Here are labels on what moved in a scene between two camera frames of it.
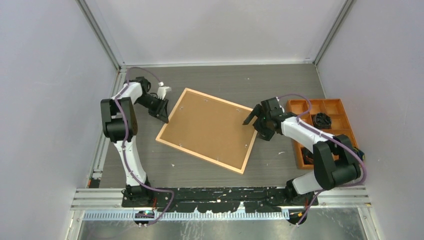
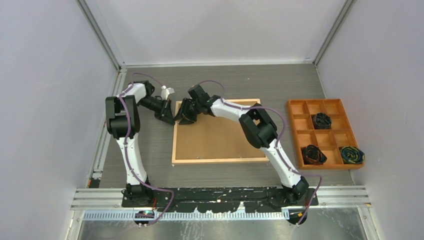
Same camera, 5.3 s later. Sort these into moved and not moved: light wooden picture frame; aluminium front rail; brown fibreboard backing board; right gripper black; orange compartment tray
Moved: light wooden picture frame; right gripper black; brown fibreboard backing board
Not moved: orange compartment tray; aluminium front rail
